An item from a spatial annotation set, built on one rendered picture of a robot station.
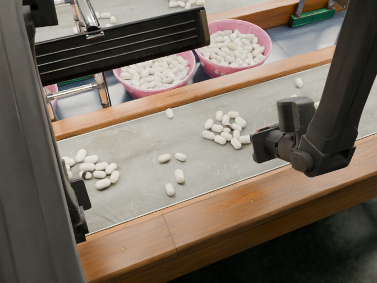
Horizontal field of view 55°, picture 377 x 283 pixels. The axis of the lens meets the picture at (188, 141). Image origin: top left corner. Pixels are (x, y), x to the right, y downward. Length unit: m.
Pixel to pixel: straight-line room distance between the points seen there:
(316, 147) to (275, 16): 0.96
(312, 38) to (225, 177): 0.78
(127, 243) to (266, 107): 0.57
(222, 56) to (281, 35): 0.33
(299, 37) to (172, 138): 0.74
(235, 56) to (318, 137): 0.72
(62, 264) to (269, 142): 0.58
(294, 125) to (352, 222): 1.21
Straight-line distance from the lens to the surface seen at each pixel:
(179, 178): 0.90
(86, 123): 1.04
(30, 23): 0.40
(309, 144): 0.62
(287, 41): 1.48
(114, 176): 0.92
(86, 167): 0.95
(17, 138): 0.24
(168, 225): 0.83
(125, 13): 1.48
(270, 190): 0.90
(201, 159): 0.96
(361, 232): 1.84
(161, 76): 1.19
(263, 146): 0.78
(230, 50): 1.32
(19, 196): 0.24
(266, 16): 1.49
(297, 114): 0.66
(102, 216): 0.89
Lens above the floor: 1.52
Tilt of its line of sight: 52 degrees down
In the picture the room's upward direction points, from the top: 1 degrees clockwise
